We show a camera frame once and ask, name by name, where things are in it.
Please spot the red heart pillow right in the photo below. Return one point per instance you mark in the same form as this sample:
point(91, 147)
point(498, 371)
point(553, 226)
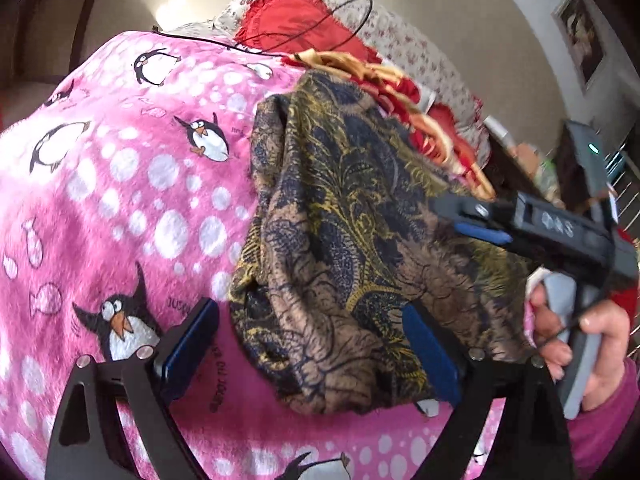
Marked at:
point(450, 135)

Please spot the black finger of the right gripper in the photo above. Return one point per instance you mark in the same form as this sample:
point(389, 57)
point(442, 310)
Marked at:
point(467, 209)

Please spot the red heart pillow left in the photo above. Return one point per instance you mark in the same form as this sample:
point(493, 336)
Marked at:
point(291, 26)

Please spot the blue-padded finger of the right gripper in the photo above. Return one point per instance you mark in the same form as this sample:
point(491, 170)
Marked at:
point(493, 237)

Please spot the pink sleeved forearm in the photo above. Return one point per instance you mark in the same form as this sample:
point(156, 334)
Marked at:
point(607, 427)

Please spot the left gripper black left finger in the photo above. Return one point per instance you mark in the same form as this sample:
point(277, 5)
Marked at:
point(88, 441)

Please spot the pink penguin blanket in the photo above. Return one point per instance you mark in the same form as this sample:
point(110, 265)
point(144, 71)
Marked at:
point(126, 198)

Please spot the right hand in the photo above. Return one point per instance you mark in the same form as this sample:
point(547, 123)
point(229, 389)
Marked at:
point(595, 339)

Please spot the red gold floral blanket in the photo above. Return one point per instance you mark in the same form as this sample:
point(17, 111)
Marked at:
point(398, 96)

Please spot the dark wooden desk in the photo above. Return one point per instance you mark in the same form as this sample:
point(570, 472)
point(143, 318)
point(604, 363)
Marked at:
point(42, 40)

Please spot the framed wall picture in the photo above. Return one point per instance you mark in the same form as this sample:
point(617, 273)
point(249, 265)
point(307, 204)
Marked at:
point(582, 39)

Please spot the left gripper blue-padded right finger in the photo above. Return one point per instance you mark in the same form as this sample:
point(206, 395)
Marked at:
point(532, 439)

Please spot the white floral quilt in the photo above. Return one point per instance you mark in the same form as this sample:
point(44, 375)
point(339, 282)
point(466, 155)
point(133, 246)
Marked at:
point(398, 42)

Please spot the dark floral patterned garment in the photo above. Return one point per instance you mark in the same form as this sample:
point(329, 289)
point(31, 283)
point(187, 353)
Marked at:
point(341, 240)

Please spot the red heart pillow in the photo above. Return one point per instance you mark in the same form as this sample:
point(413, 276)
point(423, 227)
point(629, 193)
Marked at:
point(291, 26)
point(450, 135)

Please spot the metal rack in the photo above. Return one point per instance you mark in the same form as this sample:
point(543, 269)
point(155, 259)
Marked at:
point(622, 167)

